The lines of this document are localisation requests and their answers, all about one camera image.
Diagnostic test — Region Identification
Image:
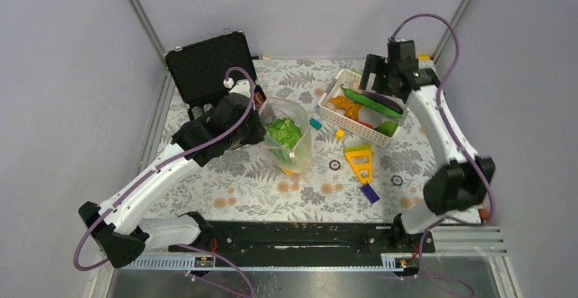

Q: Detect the purple eggplant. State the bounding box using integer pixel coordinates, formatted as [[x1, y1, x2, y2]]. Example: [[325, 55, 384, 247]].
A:
[[361, 91, 404, 115]]

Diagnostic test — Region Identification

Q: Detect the white plastic basket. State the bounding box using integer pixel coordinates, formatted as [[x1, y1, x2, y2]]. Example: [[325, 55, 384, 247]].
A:
[[318, 69, 411, 147]]

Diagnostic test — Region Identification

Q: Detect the green lettuce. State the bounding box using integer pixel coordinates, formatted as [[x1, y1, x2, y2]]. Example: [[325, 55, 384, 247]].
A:
[[267, 117, 303, 166]]

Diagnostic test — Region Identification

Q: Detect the clear zip top bag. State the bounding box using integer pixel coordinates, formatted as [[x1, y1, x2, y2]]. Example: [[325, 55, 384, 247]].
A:
[[259, 98, 312, 175]]

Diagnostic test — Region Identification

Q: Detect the yellow bell pepper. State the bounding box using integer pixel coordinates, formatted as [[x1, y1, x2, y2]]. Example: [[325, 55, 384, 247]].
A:
[[282, 167, 299, 177]]

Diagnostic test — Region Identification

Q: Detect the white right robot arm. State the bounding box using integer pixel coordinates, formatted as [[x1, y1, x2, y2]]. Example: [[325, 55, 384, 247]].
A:
[[360, 40, 496, 252]]

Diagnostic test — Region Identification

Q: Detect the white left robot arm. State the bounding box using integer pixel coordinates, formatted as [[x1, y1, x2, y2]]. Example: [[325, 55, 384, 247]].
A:
[[73, 91, 267, 271]]

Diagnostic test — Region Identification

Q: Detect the orange brown food piece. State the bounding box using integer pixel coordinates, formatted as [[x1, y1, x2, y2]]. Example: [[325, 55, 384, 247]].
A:
[[329, 95, 363, 121]]

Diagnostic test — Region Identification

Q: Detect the green cucumber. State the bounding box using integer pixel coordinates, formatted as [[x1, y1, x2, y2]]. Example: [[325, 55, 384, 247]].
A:
[[341, 87, 403, 118]]

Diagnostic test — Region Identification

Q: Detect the black poker chip case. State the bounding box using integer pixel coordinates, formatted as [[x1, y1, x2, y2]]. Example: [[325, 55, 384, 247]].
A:
[[164, 31, 258, 120]]

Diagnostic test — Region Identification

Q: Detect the green plastic piece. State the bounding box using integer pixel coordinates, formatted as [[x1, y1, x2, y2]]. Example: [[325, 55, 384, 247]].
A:
[[374, 121, 399, 138]]

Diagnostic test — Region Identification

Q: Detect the small yellow toy block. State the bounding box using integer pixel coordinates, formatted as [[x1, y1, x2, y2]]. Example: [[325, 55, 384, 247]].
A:
[[335, 129, 345, 140]]

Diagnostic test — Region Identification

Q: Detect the teal toy block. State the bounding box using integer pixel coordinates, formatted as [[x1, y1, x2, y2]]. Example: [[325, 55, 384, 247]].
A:
[[309, 118, 322, 131]]

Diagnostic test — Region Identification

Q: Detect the yellow triangular plastic tool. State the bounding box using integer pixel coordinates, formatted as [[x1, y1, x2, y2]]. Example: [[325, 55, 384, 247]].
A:
[[344, 144, 373, 184]]

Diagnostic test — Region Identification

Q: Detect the floral table mat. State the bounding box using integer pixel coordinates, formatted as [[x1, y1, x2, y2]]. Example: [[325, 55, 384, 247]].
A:
[[146, 59, 436, 223]]

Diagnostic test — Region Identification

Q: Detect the purple toy brick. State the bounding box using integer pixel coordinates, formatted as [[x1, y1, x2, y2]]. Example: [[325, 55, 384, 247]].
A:
[[360, 184, 380, 204]]

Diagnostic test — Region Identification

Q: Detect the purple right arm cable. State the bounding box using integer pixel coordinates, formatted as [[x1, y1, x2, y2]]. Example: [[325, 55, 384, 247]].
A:
[[390, 13, 498, 297]]

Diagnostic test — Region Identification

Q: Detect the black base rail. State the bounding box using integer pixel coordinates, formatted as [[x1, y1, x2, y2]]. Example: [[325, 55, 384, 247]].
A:
[[192, 221, 436, 269]]

